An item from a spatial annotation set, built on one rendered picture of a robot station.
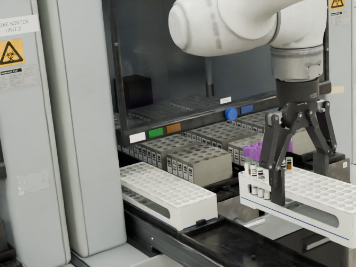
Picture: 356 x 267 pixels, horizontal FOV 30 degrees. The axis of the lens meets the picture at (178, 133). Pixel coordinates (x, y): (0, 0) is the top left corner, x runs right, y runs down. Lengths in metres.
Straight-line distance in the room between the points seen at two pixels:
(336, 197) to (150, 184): 0.46
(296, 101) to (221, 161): 0.43
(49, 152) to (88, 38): 0.24
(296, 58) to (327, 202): 0.25
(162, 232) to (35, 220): 0.25
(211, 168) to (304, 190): 0.38
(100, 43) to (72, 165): 0.25
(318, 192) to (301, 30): 0.29
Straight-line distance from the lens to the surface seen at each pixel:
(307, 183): 1.24
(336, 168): 1.71
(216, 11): 1.01
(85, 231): 1.42
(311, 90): 1.17
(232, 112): 1.51
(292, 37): 1.12
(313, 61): 1.15
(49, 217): 1.37
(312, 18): 1.13
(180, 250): 1.31
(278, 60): 1.16
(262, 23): 1.01
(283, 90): 1.17
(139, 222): 1.43
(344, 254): 1.43
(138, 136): 1.39
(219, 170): 1.55
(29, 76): 1.29
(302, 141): 1.71
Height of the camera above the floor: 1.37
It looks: 16 degrees down
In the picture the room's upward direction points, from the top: 5 degrees counter-clockwise
